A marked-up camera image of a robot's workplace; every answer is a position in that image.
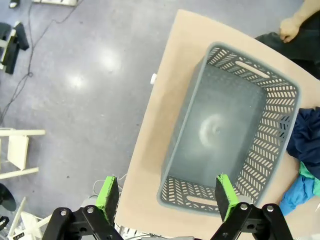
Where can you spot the navy blue garment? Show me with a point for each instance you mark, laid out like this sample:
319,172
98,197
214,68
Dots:
307,140

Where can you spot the person in black clothes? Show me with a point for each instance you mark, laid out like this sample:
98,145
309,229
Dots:
307,47

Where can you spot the black round stand base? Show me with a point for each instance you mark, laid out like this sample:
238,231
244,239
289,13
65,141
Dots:
6,198

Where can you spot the person right hand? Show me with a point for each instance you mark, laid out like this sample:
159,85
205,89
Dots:
290,27

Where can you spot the bright blue knit sweater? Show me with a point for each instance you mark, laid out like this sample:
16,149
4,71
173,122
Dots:
297,197

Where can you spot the white metal frame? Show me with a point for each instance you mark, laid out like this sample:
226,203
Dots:
30,222

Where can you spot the white wooden chair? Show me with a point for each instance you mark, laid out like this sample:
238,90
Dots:
17,152

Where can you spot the black equipment stand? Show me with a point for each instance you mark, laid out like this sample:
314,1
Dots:
13,47

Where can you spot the white round table knob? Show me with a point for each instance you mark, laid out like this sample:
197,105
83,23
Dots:
153,79

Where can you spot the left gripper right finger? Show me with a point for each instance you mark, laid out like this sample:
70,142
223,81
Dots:
225,197

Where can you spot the person right forearm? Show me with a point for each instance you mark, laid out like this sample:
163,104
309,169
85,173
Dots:
308,11

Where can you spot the grey plastic laundry basket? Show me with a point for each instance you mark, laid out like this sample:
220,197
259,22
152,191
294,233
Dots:
220,120

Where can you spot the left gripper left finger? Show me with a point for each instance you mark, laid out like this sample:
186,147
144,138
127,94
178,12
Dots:
110,197

